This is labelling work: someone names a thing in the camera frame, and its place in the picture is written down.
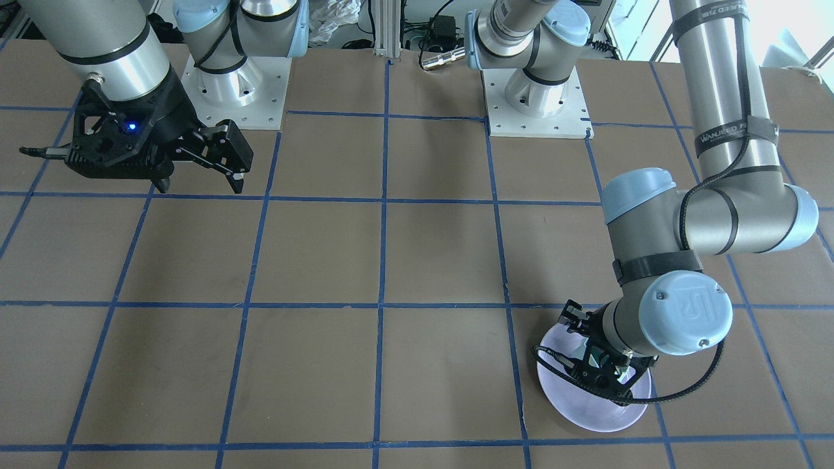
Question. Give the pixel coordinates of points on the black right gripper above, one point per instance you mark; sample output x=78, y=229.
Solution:
x=173, y=117

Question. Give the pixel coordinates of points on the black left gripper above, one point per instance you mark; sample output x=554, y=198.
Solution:
x=592, y=335

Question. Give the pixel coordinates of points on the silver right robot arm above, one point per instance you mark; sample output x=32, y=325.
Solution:
x=116, y=40

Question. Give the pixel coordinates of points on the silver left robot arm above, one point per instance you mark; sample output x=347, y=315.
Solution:
x=664, y=338

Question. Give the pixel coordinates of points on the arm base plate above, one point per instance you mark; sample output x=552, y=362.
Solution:
x=253, y=96
x=519, y=107

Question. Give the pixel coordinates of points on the aluminium frame post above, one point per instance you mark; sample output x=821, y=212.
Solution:
x=387, y=28

